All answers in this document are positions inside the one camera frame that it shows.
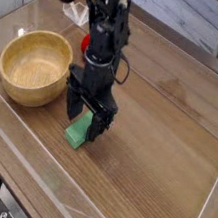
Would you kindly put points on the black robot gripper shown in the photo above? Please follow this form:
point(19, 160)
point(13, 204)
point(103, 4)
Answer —
point(91, 85)

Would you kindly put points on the green rectangular block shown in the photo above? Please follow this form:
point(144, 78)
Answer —
point(75, 134)

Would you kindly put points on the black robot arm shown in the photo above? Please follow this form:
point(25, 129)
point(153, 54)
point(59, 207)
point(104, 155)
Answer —
point(109, 30)

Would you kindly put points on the brown wooden bowl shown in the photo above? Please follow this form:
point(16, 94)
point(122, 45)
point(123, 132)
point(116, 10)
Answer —
point(34, 67)

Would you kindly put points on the red plush strawberry toy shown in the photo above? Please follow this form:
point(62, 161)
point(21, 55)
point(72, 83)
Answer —
point(85, 43)

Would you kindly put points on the clear acrylic corner bracket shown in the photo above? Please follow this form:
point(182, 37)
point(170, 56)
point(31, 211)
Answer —
point(77, 12)

